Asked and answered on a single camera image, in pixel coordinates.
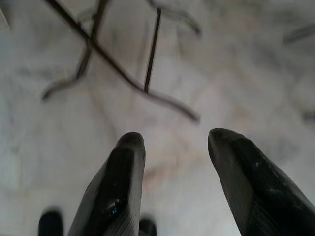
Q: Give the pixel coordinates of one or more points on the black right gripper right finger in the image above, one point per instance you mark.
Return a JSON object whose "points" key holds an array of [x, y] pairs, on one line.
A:
{"points": [[248, 186]]}

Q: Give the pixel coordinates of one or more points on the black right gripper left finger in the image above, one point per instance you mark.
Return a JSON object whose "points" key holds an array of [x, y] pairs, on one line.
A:
{"points": [[115, 182]]}

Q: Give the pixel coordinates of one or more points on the black right robot foot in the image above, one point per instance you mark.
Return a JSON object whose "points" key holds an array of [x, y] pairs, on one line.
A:
{"points": [[148, 228]]}

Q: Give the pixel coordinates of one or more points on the black robot foot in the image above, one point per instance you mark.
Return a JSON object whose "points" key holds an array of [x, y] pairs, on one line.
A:
{"points": [[50, 221], [148, 228]]}

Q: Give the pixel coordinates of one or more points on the black left robot foot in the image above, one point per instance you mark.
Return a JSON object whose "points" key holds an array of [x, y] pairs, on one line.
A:
{"points": [[50, 221]]}

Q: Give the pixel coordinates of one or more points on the dark metal folding table frame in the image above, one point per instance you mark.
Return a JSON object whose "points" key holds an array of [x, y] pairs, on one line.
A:
{"points": [[115, 64]]}

